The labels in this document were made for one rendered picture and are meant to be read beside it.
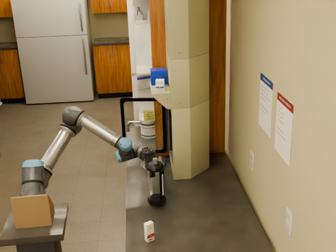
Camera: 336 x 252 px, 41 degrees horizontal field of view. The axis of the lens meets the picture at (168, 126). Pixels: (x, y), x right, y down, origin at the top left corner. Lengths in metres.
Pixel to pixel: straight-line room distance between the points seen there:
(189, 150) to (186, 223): 0.55
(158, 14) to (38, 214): 1.41
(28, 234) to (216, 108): 1.47
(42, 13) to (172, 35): 5.16
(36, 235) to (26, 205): 0.16
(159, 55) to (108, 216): 1.90
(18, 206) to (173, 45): 1.21
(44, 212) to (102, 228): 1.73
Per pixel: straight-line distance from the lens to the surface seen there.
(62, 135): 2.75
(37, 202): 2.44
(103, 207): 4.47
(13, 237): 2.48
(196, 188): 2.74
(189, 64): 2.60
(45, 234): 2.45
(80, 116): 2.64
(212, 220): 2.43
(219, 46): 2.99
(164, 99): 2.63
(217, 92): 3.06
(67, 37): 7.56
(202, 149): 2.87
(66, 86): 7.74
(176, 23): 2.55
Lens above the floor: 2.25
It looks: 20 degrees down
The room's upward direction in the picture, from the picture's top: 2 degrees counter-clockwise
